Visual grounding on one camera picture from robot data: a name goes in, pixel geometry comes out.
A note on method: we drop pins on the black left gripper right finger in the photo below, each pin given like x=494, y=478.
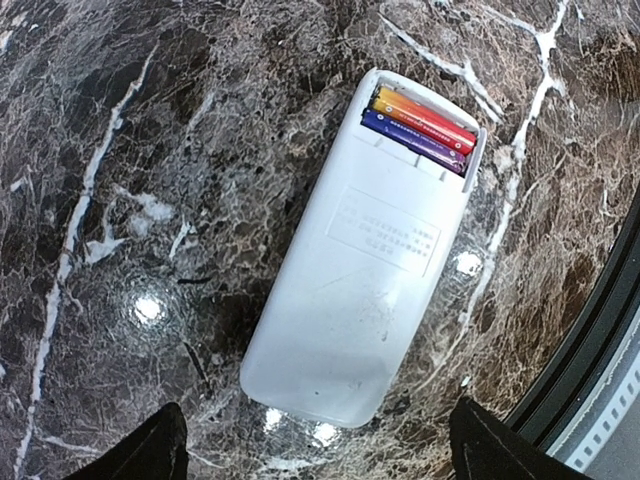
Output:
x=485, y=448

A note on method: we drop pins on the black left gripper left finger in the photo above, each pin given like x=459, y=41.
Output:
x=154, y=450

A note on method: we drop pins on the grey remote control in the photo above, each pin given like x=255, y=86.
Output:
x=361, y=268

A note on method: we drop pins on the blue purple battery in remote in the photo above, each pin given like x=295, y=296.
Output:
x=414, y=141

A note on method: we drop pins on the red battery in remote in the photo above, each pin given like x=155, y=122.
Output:
x=423, y=120

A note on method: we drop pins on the white slotted cable duct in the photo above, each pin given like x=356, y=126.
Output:
x=615, y=409

